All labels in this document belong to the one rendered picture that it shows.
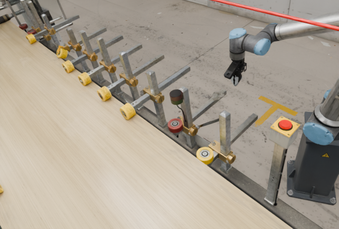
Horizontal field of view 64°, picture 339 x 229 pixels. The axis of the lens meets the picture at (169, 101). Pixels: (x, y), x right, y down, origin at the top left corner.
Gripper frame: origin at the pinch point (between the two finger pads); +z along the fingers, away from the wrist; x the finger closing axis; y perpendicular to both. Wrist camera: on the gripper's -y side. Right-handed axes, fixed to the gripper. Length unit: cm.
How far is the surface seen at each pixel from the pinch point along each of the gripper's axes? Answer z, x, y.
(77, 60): -12, 99, -54
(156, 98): -13, 19, -47
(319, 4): 43, 37, 220
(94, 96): -7, 60, -66
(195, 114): -3.1, 0.0, -36.4
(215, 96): -4.2, -0.1, -19.3
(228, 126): -22, -30, -46
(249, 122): -1.1, -25.8, -22.6
